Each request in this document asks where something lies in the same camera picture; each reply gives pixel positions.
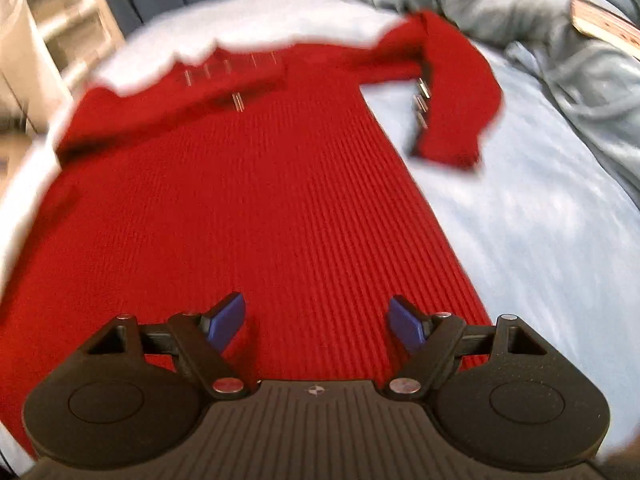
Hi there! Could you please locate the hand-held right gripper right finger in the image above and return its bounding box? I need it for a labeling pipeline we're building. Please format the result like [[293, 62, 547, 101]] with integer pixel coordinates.
[[382, 295, 556, 401]]

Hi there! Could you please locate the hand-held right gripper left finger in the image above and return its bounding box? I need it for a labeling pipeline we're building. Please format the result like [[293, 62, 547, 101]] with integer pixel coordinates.
[[86, 292, 248, 401]]

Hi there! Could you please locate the red knitted sweater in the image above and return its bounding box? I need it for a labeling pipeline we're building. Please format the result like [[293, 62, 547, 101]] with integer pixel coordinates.
[[0, 10, 506, 461]]

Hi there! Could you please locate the light blue bed blanket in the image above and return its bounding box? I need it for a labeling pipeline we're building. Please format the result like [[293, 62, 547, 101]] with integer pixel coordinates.
[[0, 0, 640, 471]]

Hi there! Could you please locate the grey-green crumpled blanket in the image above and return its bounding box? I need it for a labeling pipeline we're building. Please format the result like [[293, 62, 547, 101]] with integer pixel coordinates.
[[336, 0, 640, 206]]

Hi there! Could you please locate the white shelf unit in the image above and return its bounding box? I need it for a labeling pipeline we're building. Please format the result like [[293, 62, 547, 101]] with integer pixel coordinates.
[[0, 0, 126, 141]]

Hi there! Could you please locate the book with reddish cover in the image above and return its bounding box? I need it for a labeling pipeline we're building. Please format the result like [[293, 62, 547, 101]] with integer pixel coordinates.
[[570, 0, 640, 61]]

